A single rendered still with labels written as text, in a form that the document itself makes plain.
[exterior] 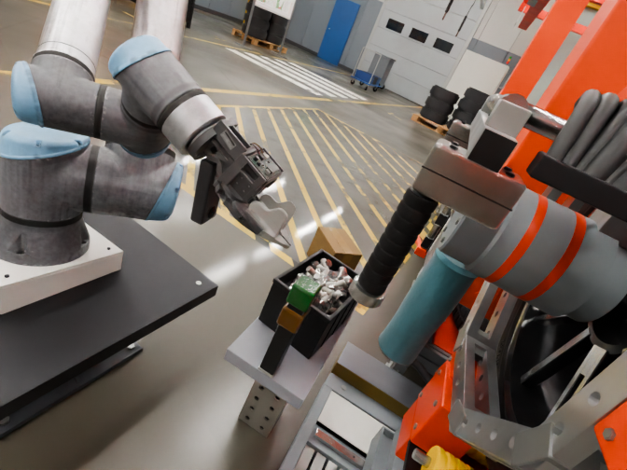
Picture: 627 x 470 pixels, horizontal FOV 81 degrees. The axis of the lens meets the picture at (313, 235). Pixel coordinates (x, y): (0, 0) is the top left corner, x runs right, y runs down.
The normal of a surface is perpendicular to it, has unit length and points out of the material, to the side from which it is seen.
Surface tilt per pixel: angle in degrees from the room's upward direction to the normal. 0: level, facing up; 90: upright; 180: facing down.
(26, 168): 85
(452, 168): 90
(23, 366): 0
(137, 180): 55
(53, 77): 31
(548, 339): 40
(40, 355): 0
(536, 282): 101
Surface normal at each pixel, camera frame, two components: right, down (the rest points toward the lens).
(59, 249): 0.83, 0.18
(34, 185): 0.26, 0.49
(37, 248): 0.54, 0.20
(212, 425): 0.36, -0.81
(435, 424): -0.38, 0.33
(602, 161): -0.37, -0.37
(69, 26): 0.50, -0.38
